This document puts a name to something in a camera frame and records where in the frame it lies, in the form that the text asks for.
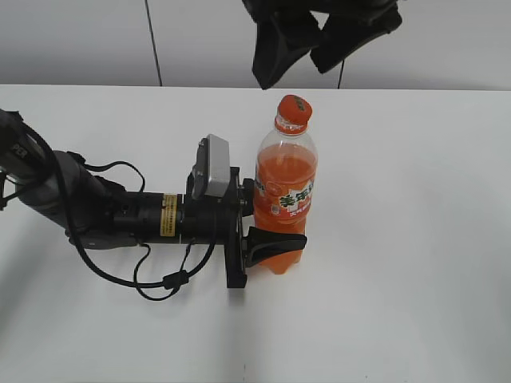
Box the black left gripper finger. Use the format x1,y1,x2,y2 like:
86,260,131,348
241,227,307,267
240,178,255,217

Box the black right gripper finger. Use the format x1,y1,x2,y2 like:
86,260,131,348
251,10,323,89
310,6,402,74

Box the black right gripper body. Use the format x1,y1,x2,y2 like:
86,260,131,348
242,0,398,22

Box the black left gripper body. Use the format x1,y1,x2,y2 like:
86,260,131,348
179,167,248,288

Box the orange Mirinda soda bottle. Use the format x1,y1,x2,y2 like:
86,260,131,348
253,119,319,276

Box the orange bottle cap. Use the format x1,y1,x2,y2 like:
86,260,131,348
277,94,312,126

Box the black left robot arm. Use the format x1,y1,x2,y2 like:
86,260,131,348
1,111,307,288

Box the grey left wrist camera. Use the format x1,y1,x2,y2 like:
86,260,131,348
192,134,230,199

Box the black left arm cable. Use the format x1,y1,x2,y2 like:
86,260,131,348
0,109,216,301

